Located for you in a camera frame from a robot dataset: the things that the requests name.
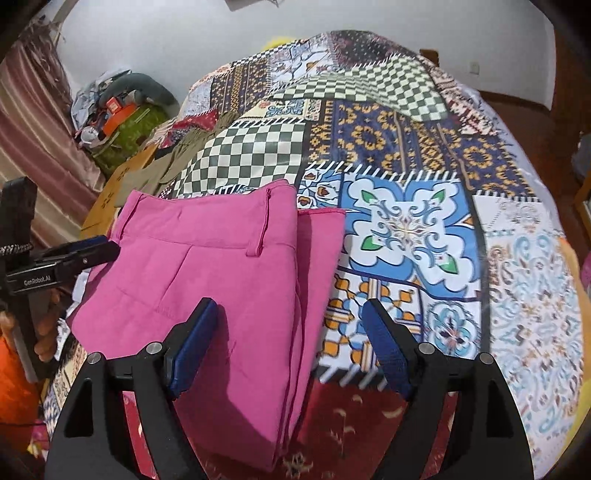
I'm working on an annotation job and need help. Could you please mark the pink pants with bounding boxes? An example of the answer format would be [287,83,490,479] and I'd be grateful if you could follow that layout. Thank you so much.
[70,180,346,471]

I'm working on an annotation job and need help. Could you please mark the person's left hand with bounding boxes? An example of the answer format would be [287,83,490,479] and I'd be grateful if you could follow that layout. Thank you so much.
[0,287,63,363]

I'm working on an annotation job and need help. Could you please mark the mustard yellow garment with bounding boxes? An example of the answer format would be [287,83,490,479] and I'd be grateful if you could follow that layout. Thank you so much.
[79,145,157,240]

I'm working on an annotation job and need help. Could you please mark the striped pink curtain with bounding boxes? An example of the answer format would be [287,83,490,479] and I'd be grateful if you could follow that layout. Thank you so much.
[1,21,105,246]

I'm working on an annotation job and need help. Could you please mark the olive green pants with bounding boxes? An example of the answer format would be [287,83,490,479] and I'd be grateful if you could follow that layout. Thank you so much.
[115,109,238,207]

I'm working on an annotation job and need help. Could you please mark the white grey clothes pile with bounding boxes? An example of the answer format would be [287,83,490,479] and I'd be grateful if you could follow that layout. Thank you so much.
[70,68,131,148]

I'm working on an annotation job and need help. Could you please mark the orange box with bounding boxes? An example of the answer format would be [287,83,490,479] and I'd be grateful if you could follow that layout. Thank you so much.
[102,97,137,137]

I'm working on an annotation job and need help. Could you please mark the green patterned bag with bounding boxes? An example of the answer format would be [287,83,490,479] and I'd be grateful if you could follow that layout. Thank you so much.
[91,104,169,178]

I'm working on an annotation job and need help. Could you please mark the patchwork patterned bedspread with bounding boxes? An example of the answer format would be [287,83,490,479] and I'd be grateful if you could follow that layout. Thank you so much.
[41,29,588,480]

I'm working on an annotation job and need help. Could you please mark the wooden door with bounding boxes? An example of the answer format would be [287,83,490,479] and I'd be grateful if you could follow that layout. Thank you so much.
[550,22,590,227]

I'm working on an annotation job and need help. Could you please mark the yellow plush toy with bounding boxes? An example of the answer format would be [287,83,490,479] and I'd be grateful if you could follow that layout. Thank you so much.
[263,36,295,51]

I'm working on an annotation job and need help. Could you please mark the wall mounted black television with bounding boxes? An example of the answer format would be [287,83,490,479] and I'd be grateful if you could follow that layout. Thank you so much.
[225,0,281,12]

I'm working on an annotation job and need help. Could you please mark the white wall socket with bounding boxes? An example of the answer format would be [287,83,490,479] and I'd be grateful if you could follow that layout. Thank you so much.
[469,62,480,75]

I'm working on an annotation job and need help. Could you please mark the wooden bed post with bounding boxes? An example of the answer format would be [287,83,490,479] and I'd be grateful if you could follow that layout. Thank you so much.
[420,49,440,66]

